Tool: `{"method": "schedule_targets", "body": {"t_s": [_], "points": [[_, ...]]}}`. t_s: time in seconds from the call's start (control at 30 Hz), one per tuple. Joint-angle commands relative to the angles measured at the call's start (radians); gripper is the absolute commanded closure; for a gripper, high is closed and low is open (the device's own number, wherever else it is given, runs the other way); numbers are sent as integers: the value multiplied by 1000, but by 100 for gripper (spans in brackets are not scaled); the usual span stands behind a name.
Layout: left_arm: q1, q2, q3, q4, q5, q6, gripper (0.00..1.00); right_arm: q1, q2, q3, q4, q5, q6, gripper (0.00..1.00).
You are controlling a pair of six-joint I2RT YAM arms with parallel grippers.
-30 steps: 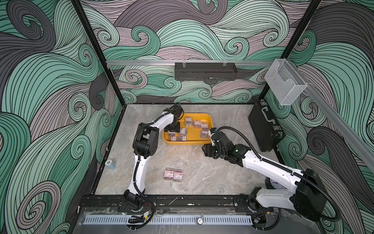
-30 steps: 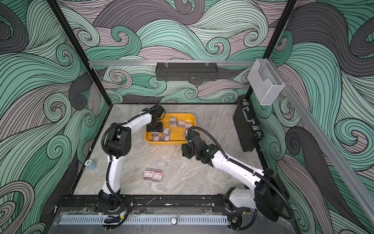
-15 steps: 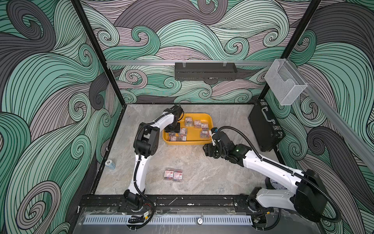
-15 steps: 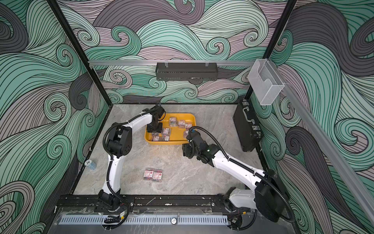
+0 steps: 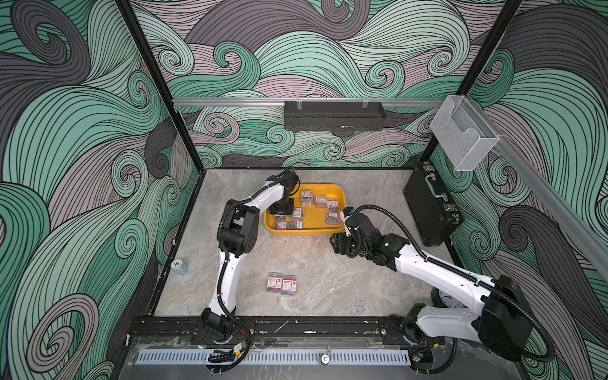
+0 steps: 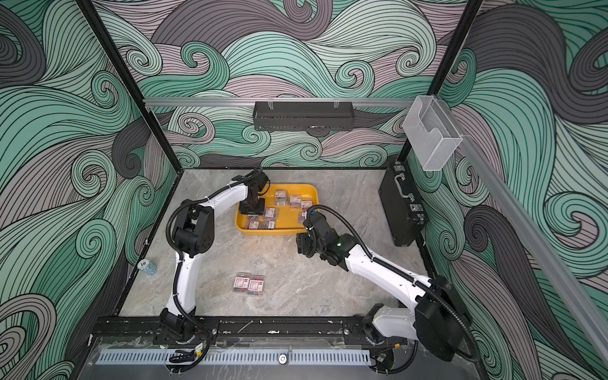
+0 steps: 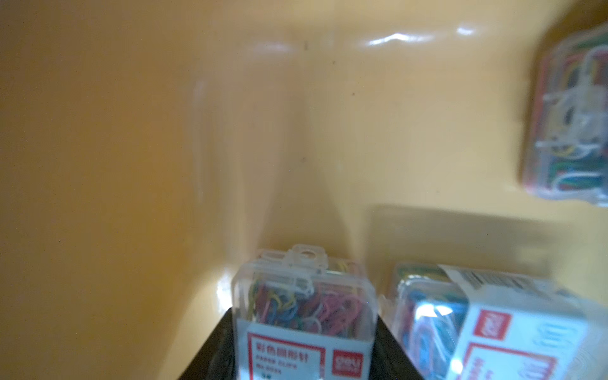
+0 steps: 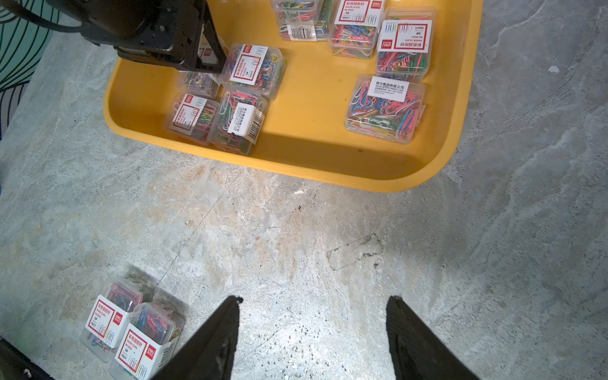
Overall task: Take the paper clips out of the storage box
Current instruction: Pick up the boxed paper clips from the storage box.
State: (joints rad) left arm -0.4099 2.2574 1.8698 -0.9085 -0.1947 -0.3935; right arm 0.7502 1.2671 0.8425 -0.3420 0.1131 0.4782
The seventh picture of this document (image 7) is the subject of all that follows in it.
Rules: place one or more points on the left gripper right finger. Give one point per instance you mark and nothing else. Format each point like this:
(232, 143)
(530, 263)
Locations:
(389, 362)

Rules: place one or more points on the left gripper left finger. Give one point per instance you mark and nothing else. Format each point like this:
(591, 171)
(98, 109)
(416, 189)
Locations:
(215, 360)

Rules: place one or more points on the paper clip box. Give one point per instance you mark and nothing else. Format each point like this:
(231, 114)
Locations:
(566, 150)
(301, 314)
(460, 323)

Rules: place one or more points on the yellow plastic storage tray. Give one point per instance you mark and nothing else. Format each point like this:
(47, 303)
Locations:
(149, 148)

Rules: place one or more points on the paper clip box top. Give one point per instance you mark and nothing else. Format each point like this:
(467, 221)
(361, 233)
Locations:
(566, 150)

